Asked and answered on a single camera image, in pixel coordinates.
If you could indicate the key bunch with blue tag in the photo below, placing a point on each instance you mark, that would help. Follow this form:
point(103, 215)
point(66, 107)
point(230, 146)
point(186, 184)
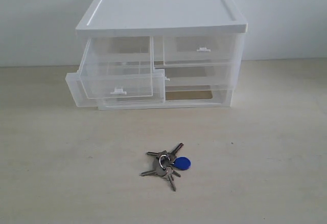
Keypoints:
point(165, 164)

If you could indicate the clear bottom wide drawer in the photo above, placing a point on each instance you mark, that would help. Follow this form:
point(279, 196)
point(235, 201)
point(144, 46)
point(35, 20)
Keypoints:
point(176, 99)

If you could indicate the white plastic drawer cabinet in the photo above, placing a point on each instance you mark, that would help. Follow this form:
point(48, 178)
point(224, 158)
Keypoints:
point(165, 18)

